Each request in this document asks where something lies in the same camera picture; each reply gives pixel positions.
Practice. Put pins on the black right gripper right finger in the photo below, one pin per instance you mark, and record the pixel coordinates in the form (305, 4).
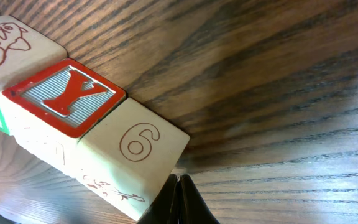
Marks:
(192, 209)

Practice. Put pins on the green V letter block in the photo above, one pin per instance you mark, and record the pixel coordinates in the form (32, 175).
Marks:
(23, 52)

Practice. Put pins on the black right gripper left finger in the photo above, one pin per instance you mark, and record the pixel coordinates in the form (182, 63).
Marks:
(164, 209)

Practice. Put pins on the white block yellow S side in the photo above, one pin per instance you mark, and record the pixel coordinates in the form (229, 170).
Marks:
(127, 157)

